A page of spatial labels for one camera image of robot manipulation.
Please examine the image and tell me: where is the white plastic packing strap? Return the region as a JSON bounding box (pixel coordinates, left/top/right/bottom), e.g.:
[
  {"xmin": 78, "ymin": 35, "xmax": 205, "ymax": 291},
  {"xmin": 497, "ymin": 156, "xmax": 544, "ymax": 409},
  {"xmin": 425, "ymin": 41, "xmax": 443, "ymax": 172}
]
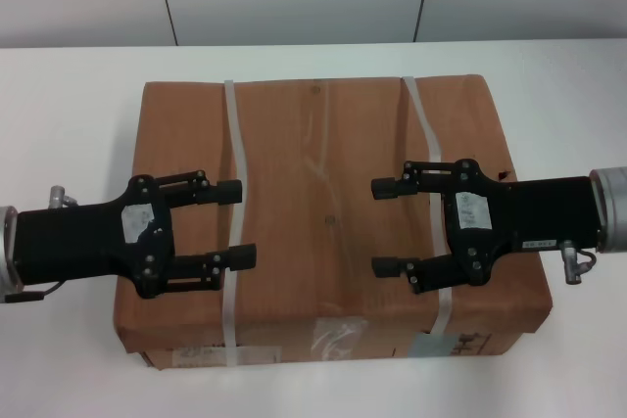
[
  {"xmin": 400, "ymin": 75, "xmax": 456, "ymax": 337},
  {"xmin": 220, "ymin": 77, "xmax": 252, "ymax": 368}
]

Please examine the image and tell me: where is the black left wrist cable plug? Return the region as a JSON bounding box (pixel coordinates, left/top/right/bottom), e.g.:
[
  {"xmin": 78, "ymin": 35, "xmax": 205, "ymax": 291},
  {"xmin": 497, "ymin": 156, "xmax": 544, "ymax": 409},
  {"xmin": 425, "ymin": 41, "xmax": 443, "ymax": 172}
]
[{"xmin": 0, "ymin": 280, "xmax": 66, "ymax": 304}]

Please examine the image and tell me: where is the brown cardboard box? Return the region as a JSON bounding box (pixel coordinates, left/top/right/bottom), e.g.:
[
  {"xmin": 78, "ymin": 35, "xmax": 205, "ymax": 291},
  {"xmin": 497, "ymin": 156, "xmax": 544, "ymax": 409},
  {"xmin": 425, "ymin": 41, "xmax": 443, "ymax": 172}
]
[{"xmin": 112, "ymin": 72, "xmax": 555, "ymax": 371}]

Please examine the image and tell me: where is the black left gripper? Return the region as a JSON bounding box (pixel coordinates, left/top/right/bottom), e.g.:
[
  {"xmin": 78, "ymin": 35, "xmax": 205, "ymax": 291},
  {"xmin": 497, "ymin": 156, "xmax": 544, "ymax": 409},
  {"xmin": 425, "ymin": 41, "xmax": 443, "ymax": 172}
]
[{"xmin": 13, "ymin": 174, "xmax": 176, "ymax": 301}]

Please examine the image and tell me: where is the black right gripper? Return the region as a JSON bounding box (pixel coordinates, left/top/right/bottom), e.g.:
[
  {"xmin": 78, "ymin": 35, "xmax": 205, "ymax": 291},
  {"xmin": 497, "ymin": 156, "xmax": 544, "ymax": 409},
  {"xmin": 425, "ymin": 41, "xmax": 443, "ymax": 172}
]
[{"xmin": 370, "ymin": 158, "xmax": 603, "ymax": 288}]

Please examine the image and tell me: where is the silver left wrist cable connector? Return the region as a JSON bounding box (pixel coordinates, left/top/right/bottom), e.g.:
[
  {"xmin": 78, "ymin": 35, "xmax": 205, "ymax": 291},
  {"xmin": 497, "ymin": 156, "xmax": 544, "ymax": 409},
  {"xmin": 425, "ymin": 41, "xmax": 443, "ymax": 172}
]
[{"xmin": 47, "ymin": 184, "xmax": 79, "ymax": 209}]

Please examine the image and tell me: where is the silver wrist cable connector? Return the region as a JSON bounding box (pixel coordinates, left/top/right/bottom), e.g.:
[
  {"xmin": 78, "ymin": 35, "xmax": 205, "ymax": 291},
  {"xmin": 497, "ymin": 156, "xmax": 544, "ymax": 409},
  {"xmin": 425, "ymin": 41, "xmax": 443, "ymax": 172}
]
[
  {"xmin": 559, "ymin": 239, "xmax": 596, "ymax": 287},
  {"xmin": 47, "ymin": 184, "xmax": 79, "ymax": 209}
]

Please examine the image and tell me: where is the silver right wrist cable connector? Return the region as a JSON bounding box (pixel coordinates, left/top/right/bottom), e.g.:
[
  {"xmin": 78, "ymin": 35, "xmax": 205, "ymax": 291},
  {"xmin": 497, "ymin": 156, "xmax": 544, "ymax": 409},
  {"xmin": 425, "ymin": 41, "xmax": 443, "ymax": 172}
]
[{"xmin": 559, "ymin": 239, "xmax": 596, "ymax": 287}]

